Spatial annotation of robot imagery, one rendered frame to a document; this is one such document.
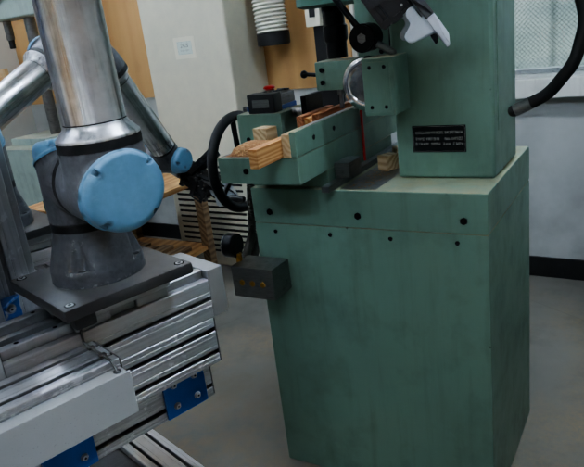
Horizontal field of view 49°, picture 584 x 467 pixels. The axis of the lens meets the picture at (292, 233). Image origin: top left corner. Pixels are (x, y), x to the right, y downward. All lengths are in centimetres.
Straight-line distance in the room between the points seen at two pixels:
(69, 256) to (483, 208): 80
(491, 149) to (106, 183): 85
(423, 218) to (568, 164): 148
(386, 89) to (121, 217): 69
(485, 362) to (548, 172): 146
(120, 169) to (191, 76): 233
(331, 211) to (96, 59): 76
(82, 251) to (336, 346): 79
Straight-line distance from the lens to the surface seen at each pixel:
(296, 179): 136
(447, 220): 137
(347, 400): 169
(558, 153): 279
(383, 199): 140
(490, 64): 139
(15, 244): 124
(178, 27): 319
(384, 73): 136
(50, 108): 377
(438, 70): 142
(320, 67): 161
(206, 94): 313
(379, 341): 155
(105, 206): 87
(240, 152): 143
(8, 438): 92
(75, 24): 87
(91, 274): 103
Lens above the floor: 117
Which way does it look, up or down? 18 degrees down
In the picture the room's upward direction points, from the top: 7 degrees counter-clockwise
